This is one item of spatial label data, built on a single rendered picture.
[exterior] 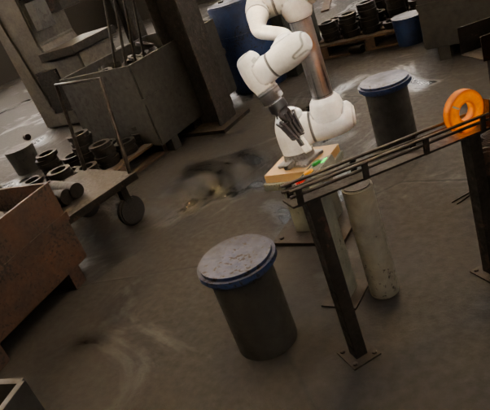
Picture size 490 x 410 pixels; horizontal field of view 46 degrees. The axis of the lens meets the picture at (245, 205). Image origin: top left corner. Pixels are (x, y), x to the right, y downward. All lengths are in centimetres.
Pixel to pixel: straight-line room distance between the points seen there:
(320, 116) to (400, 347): 114
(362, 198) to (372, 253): 25
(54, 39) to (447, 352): 621
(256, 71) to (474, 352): 126
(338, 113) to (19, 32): 525
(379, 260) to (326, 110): 79
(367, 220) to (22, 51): 587
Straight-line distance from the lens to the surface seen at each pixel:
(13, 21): 743
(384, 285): 242
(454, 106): 211
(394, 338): 228
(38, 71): 746
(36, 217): 329
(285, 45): 215
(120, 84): 489
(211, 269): 218
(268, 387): 225
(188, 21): 496
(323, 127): 277
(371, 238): 229
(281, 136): 281
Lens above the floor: 152
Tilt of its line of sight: 25 degrees down
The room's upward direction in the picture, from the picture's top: 20 degrees counter-clockwise
